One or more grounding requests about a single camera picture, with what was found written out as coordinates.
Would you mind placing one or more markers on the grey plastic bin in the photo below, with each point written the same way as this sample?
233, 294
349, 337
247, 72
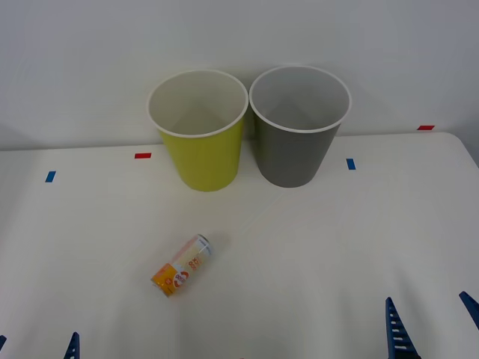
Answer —
292, 157

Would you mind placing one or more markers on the orange and white drink can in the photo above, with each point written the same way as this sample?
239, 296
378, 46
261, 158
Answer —
183, 265

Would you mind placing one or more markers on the yellow-green plastic bin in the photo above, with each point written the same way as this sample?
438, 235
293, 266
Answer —
204, 161

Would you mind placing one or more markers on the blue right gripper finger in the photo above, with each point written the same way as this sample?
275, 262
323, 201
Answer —
397, 333
472, 306

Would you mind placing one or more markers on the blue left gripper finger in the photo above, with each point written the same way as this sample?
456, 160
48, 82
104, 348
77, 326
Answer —
2, 340
74, 349

